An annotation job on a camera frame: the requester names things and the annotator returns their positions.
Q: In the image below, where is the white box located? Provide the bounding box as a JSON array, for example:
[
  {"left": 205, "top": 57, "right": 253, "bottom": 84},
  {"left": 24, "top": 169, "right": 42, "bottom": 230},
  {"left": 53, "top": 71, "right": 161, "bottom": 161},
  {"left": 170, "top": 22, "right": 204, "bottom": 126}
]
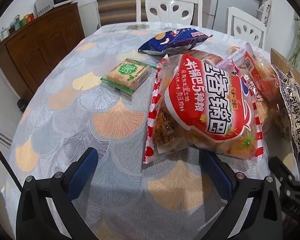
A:
[{"left": 34, "top": 0, "right": 54, "bottom": 18}]

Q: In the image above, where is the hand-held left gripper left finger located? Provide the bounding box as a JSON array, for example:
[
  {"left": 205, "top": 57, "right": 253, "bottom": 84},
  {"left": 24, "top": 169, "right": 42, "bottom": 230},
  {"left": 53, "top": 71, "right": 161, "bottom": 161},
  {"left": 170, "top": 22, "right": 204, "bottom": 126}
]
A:
[{"left": 16, "top": 147, "right": 99, "bottom": 240}]

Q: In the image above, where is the large red striped snack bag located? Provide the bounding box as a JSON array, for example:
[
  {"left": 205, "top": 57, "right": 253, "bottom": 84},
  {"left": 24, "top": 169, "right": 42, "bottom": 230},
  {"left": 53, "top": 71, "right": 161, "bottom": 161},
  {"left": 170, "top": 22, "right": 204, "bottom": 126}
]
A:
[{"left": 143, "top": 54, "right": 265, "bottom": 164}]

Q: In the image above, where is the white hanging bag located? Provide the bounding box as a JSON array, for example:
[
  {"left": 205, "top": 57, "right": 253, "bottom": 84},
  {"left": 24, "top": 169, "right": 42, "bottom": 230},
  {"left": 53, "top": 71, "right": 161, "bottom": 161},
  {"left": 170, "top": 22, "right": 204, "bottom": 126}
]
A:
[{"left": 257, "top": 0, "right": 273, "bottom": 28}]

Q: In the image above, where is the amber ribbed glass bowl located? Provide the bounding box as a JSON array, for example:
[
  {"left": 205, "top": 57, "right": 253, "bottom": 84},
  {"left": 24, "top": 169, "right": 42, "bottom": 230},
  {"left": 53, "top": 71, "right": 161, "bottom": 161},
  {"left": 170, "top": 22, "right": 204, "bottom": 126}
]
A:
[{"left": 270, "top": 48, "right": 299, "bottom": 74}]

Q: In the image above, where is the green cracker packet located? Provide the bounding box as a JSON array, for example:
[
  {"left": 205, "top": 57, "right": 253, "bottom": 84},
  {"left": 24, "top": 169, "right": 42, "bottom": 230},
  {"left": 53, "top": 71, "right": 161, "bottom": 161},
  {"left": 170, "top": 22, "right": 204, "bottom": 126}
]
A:
[{"left": 100, "top": 58, "right": 151, "bottom": 98}]

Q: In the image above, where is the red label cracker packet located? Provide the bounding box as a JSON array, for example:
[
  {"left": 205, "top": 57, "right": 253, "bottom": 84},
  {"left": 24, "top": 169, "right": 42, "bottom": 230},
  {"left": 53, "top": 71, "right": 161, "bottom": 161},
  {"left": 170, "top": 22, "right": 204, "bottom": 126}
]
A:
[{"left": 216, "top": 44, "right": 280, "bottom": 130}]

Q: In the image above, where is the brown wooden cabinet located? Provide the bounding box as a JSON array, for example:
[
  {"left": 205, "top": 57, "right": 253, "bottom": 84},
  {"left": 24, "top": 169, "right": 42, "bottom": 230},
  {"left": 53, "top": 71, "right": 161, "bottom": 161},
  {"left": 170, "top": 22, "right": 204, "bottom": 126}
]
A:
[{"left": 0, "top": 1, "right": 85, "bottom": 102}]

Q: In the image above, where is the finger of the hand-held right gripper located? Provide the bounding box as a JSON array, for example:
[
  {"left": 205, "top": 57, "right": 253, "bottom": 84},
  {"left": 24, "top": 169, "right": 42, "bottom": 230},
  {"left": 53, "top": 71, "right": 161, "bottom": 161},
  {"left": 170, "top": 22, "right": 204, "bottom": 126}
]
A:
[{"left": 269, "top": 156, "right": 298, "bottom": 188}]

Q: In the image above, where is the striped curtain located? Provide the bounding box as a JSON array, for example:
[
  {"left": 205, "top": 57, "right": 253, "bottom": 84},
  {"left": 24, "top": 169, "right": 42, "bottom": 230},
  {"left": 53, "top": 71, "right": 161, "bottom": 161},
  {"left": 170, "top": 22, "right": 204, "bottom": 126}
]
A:
[{"left": 95, "top": 0, "right": 198, "bottom": 28}]

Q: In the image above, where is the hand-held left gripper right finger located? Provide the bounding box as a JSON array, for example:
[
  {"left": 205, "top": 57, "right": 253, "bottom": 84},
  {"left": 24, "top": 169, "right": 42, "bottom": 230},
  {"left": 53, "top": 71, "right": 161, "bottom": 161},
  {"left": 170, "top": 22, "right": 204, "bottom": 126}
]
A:
[{"left": 195, "top": 151, "right": 283, "bottom": 240}]

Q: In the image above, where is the white chair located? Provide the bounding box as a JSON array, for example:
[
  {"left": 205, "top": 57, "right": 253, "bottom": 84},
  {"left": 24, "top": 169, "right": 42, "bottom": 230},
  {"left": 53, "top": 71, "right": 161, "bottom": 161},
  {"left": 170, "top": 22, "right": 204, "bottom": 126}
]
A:
[
  {"left": 136, "top": 0, "right": 203, "bottom": 27},
  {"left": 226, "top": 7, "right": 267, "bottom": 50}
]

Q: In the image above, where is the blue white patterned snack bag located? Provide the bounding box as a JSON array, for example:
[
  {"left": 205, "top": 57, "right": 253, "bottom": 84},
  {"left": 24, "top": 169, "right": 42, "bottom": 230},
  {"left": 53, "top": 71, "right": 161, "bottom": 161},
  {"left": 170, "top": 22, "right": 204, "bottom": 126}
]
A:
[{"left": 271, "top": 64, "right": 300, "bottom": 153}]

